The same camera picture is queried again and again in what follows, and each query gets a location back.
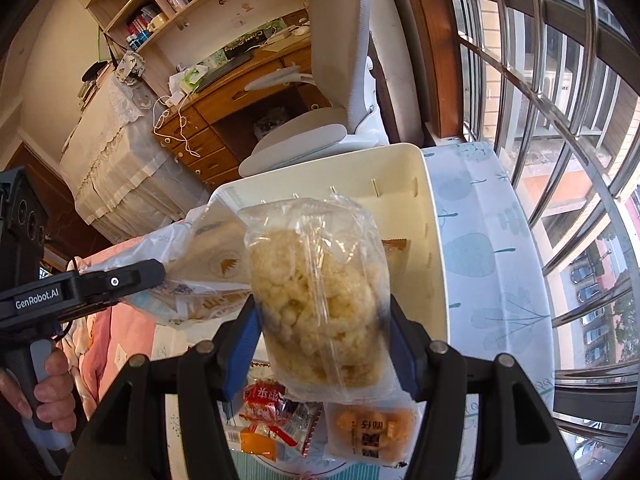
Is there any tree pattern tablecloth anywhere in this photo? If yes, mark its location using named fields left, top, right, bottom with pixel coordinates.
left=150, top=140, right=558, bottom=480

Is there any rice cracker clear bag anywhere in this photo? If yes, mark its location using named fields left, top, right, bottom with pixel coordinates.
left=239, top=195, right=398, bottom=404

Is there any red snack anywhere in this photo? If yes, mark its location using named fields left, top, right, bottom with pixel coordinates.
left=239, top=380, right=295, bottom=426

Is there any orange puff snack bag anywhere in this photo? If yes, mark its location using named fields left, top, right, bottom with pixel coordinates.
left=323, top=398, right=420, bottom=467

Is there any person left hand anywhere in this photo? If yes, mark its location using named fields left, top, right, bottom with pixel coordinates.
left=1, top=348, right=77, bottom=434

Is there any brown paper biscuit pack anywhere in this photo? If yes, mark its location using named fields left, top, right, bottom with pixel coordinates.
left=382, top=238, right=410, bottom=281

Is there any lace covered cabinet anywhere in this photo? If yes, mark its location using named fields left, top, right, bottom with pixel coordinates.
left=60, top=75, right=210, bottom=244

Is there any wooden desk with drawers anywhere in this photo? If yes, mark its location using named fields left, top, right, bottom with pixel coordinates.
left=154, top=38, right=330, bottom=191

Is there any metal window grille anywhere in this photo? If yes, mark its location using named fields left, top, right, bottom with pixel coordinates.
left=451, top=0, right=639, bottom=479

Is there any white plastic storage bin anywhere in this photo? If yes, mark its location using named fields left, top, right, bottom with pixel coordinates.
left=212, top=143, right=450, bottom=341

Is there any white charging cable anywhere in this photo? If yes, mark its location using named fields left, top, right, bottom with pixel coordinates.
left=152, top=91, right=202, bottom=158

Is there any pink bed blanket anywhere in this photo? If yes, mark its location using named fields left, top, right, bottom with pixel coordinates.
left=60, top=302, right=155, bottom=417

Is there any grey office chair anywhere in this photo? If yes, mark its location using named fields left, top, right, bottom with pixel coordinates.
left=239, top=0, right=390, bottom=178

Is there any orange white wafer pack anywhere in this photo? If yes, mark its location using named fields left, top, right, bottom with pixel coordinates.
left=224, top=424, right=314, bottom=463

